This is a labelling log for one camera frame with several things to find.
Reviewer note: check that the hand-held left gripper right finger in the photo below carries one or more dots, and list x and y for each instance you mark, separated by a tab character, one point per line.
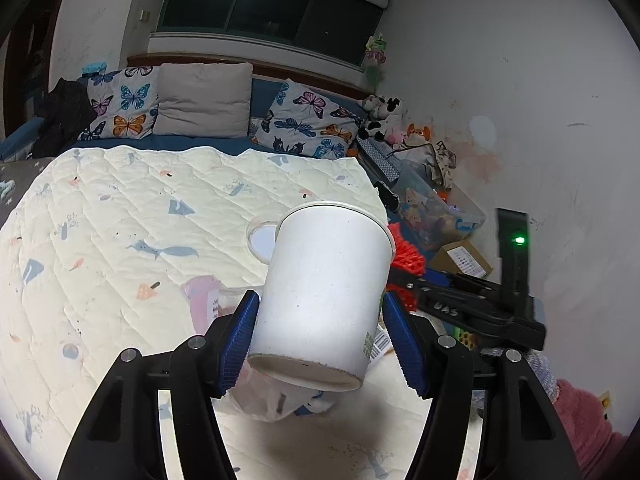
405	340

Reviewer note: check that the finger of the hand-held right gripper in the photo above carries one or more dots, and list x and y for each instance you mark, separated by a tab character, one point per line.
465	281
450	305

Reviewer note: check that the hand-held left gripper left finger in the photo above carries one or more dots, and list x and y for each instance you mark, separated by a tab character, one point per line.
239	345

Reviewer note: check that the pink packet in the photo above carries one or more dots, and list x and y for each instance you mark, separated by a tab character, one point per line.
200	300

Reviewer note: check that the white plastic bag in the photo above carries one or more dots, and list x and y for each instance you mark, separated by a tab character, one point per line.
270	400

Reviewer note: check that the white paper cup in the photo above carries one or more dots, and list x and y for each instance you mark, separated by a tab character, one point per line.
320	285

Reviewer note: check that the person's right forearm pink sleeve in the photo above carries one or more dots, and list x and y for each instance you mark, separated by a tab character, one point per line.
585	425

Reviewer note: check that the person's right hand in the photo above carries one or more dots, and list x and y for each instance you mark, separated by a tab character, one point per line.
542	372

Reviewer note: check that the brown cardboard box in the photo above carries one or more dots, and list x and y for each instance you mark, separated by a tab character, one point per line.
462	260

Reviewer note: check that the red mesh basket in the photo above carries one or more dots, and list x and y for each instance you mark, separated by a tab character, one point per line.
407	255

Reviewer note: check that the clear plastic storage box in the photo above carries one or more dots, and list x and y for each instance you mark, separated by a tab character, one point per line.
435	210

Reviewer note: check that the clear plastic lid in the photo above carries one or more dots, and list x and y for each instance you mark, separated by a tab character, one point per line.
260	242

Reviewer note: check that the black device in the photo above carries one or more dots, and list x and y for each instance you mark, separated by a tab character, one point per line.
387	195

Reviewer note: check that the patterned cloth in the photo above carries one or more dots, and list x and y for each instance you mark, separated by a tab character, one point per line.
435	162

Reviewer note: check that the orange fox plush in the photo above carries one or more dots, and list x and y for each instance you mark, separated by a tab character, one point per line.
419	134

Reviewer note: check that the pink plush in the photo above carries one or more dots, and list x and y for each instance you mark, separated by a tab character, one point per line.
397	133

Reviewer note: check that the white printed quilt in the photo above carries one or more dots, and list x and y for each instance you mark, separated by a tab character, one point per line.
125	220

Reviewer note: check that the black and white cow plush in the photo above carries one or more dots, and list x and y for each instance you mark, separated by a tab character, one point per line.
382	112

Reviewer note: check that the butterfly print pillow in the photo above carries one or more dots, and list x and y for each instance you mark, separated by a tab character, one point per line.
305	120
125	105

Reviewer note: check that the flower ornament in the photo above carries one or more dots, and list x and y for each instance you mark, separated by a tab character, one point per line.
375	57

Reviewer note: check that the beige pillow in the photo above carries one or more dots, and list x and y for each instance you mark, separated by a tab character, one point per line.
205	100

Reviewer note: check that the grey patterned blanket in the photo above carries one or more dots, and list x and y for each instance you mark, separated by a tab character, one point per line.
12	180

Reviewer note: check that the black cloth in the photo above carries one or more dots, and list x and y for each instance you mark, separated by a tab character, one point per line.
62	115

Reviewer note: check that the dark window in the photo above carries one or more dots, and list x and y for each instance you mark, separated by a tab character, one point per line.
270	5

